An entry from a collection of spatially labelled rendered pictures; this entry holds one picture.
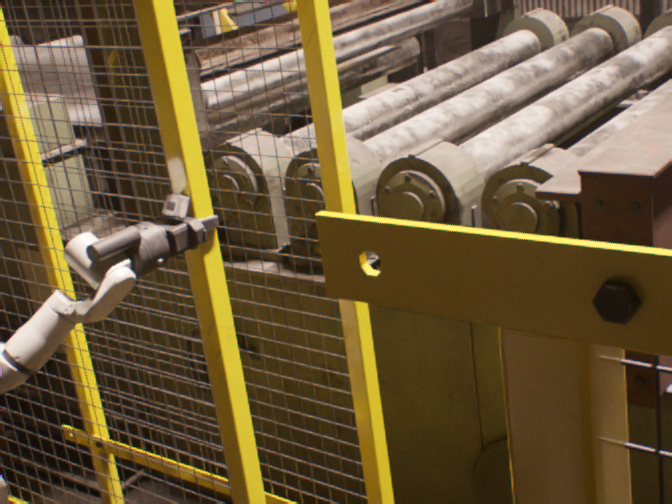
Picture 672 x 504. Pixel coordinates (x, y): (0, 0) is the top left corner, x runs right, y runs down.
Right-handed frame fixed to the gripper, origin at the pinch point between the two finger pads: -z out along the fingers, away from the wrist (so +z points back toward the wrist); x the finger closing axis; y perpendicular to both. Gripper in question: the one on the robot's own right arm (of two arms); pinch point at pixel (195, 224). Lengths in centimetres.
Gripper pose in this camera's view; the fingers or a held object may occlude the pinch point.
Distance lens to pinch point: 196.8
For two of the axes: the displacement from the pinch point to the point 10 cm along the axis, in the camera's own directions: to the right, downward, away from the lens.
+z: -6.0, 3.6, -7.2
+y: 1.3, 9.3, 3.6
